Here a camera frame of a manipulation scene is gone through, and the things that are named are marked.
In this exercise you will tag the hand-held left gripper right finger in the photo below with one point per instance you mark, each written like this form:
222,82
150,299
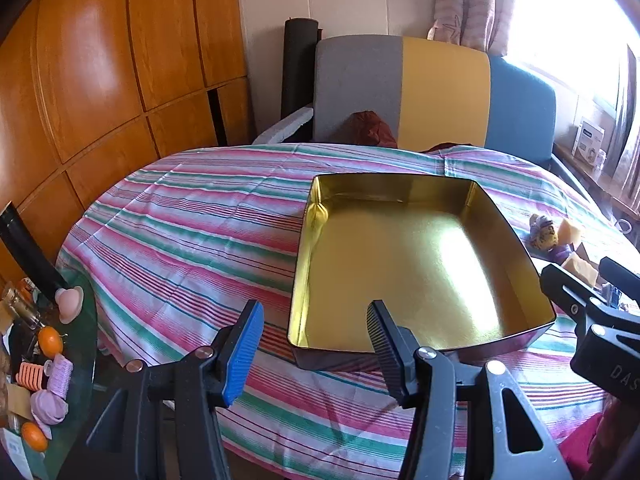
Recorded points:
387,350

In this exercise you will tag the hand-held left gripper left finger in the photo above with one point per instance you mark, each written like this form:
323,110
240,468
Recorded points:
245,355

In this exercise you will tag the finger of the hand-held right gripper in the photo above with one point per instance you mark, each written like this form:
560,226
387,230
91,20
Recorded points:
570,295
625,282

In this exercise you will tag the beige printed carton box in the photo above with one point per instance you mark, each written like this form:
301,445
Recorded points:
580,270

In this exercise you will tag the purple cloth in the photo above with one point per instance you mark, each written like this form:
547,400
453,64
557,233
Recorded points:
562,252

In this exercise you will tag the yellow plush wedge toy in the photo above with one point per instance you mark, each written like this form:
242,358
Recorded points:
571,232

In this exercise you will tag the gold-lined maroon tin box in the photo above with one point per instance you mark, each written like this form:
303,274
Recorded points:
425,270

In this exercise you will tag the wooden desk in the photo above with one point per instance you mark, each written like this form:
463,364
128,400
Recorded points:
600,187

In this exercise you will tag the grey chair armrest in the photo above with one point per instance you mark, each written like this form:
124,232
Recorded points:
575,177

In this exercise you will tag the clear glass jar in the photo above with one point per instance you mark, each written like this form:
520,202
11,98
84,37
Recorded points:
600,162

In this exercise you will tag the striped tablecloth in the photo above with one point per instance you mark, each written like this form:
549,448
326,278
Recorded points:
200,240

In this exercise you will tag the white carton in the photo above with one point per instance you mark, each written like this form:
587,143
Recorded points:
587,137

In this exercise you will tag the beige curtain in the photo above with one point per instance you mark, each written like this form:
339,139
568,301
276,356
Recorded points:
627,125

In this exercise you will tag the glass side table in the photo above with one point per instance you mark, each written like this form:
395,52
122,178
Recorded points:
85,325

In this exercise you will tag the pink mushroom-shaped item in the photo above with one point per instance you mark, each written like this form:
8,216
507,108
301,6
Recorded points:
69,302

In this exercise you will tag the lilac ribbed roller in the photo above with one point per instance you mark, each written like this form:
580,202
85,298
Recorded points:
61,375

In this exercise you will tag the orange fruit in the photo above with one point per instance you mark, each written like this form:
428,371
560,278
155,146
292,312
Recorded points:
35,436
50,341

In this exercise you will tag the lilac round item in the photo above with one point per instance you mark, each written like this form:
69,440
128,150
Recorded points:
49,407

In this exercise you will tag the coral ribbed roller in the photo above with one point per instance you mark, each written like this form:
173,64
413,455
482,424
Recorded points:
31,376

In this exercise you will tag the dark red cloth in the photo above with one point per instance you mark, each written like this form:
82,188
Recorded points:
370,127

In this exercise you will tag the gold bottle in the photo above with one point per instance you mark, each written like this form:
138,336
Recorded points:
17,305

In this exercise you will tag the white padded armrest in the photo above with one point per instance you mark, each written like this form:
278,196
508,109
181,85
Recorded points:
285,125

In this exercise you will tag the brown cardboard piece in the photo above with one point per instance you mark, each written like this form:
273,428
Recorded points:
15,405

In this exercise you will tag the black tube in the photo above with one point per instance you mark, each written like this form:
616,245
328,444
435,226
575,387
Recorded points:
30,250

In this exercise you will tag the window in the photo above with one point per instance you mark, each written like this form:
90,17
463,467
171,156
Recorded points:
565,20

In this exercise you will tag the grey yellow blue chair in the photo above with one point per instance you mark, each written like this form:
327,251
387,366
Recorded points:
360,80

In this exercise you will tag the black rolled mat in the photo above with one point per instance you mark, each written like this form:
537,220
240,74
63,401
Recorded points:
297,70

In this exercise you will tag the pink patterned curtain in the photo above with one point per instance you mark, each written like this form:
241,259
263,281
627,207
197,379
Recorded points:
470,0

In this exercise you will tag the wooden wardrobe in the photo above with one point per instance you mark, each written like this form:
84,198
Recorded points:
100,60

